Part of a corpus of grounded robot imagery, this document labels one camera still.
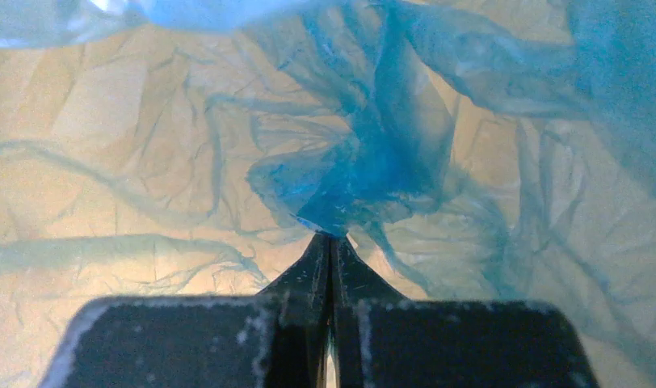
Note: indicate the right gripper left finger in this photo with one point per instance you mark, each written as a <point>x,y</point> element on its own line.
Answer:
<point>274,338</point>

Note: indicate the yellow cartoon trash bin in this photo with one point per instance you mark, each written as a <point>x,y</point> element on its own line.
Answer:
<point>92,187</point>

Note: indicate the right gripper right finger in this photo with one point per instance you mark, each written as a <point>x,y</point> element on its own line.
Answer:
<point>384,339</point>

